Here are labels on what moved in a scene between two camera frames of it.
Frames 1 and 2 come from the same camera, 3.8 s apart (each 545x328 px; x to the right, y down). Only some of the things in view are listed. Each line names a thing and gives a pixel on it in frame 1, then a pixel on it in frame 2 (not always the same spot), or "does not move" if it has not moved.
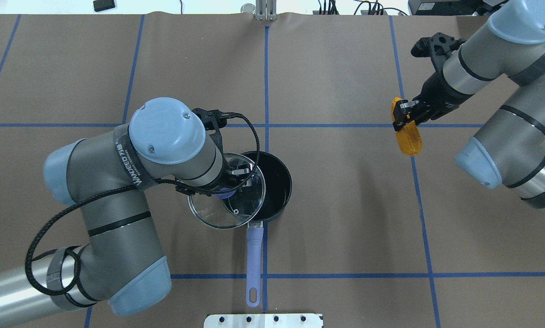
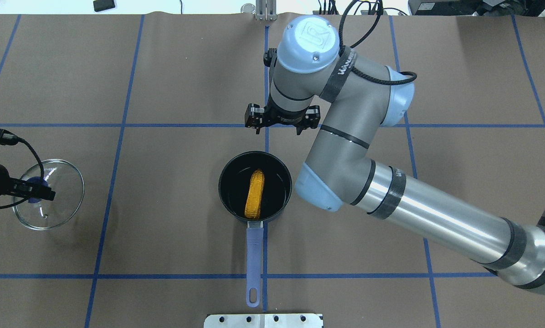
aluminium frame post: x=266 y=10 does not move
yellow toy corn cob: x=408 y=138 → x=255 y=194
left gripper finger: x=192 y=191 → x=26 y=191
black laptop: x=452 y=7 does not move
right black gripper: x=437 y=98 → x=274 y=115
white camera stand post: x=263 y=320 does not move
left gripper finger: x=240 y=171 → x=19 y=186
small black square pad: x=102 y=5 does not move
